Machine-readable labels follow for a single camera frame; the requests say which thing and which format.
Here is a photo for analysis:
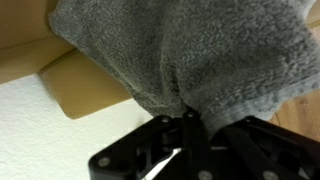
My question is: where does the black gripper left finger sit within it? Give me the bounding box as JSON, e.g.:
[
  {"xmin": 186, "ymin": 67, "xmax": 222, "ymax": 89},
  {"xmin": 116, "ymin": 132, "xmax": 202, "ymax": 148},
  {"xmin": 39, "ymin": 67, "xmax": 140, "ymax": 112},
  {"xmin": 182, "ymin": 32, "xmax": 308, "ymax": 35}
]
[{"xmin": 87, "ymin": 106, "xmax": 214, "ymax": 180}]

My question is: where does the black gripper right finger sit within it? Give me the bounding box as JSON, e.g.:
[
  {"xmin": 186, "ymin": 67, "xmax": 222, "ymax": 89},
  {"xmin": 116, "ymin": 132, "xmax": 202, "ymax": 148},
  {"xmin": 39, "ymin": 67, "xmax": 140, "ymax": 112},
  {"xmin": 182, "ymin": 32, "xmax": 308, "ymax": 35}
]
[{"xmin": 209, "ymin": 115, "xmax": 320, "ymax": 180}]

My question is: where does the grey towel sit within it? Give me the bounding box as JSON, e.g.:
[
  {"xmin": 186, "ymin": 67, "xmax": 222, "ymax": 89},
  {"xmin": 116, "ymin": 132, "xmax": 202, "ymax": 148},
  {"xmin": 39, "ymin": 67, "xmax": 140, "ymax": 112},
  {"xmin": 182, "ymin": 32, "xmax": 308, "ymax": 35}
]
[{"xmin": 48, "ymin": 0, "xmax": 320, "ymax": 132}]

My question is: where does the brown leather couch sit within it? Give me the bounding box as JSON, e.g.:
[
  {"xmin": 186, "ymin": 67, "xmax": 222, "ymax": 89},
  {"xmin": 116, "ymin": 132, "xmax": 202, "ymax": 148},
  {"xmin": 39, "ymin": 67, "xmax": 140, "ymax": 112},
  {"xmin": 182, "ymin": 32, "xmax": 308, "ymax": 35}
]
[{"xmin": 0, "ymin": 0, "xmax": 320, "ymax": 120}]

